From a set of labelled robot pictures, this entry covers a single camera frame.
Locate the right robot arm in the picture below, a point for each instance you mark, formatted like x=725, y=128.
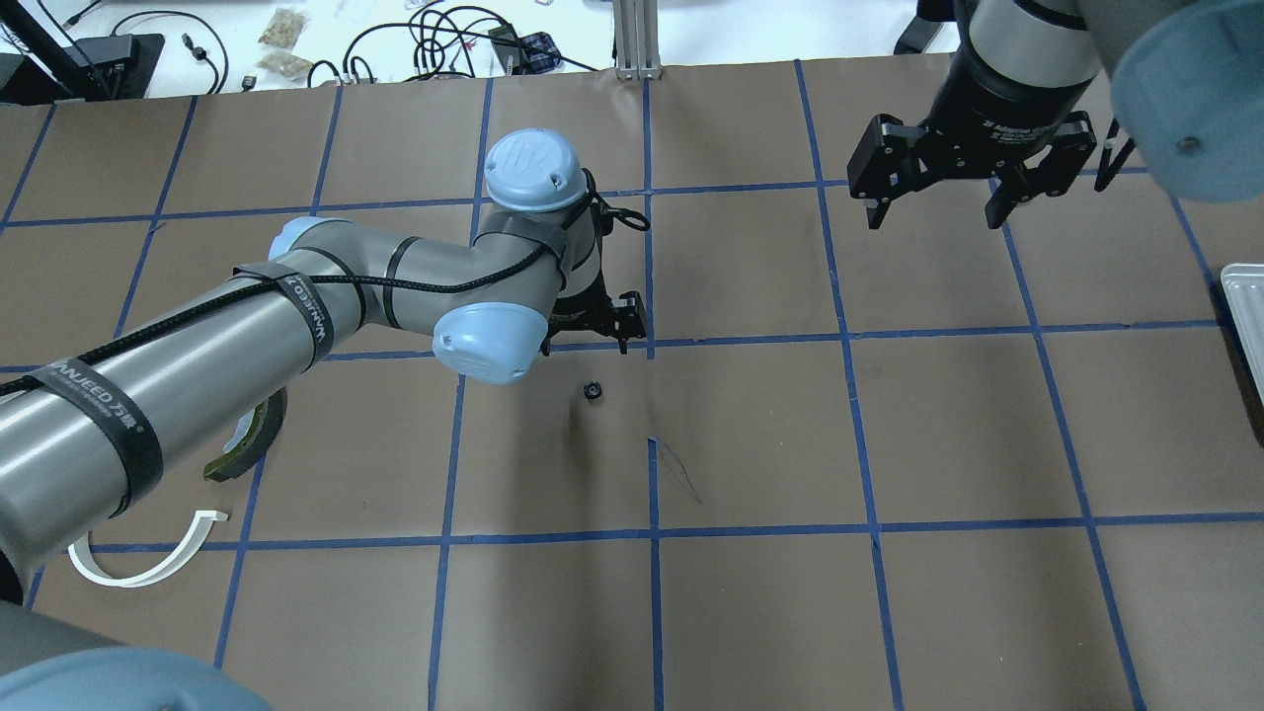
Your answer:
x=1185, y=93

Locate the black monitor stand base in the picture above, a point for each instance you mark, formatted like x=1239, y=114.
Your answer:
x=125, y=64

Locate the green brake shoe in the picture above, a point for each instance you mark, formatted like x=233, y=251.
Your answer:
x=253, y=437

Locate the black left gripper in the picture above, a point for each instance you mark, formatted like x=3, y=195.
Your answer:
x=583, y=308

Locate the black power adapter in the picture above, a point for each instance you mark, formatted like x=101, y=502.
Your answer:
x=917, y=36

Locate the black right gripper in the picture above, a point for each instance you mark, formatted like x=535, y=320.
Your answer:
x=997, y=111

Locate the white curved plastic part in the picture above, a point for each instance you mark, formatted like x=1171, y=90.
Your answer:
x=81, y=557

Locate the ribbed metal tray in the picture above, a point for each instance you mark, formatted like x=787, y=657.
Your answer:
x=1243, y=288

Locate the bag of small parts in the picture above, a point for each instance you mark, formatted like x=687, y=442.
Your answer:
x=283, y=29

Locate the aluminium frame post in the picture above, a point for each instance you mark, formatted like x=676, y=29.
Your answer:
x=636, y=40

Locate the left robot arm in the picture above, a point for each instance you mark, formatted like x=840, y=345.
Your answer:
x=88, y=436

